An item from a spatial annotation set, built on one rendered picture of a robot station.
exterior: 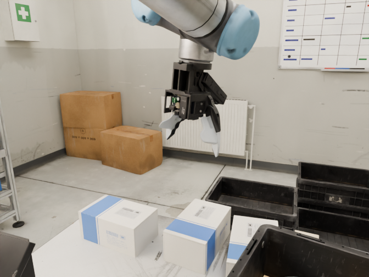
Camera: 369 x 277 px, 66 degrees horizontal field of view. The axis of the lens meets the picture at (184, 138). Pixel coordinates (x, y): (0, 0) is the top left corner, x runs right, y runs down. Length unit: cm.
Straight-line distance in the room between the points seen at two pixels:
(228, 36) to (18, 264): 41
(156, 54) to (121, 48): 48
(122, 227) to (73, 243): 18
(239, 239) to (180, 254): 16
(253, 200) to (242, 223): 78
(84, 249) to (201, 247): 35
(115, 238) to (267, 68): 260
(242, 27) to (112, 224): 62
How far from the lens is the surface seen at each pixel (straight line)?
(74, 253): 91
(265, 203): 159
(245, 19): 43
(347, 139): 328
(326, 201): 172
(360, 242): 167
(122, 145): 319
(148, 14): 51
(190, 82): 60
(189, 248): 77
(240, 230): 80
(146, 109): 363
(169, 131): 71
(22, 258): 46
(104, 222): 86
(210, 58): 61
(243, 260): 48
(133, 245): 83
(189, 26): 39
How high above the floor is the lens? 123
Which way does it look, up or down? 16 degrees down
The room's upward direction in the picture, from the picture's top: straight up
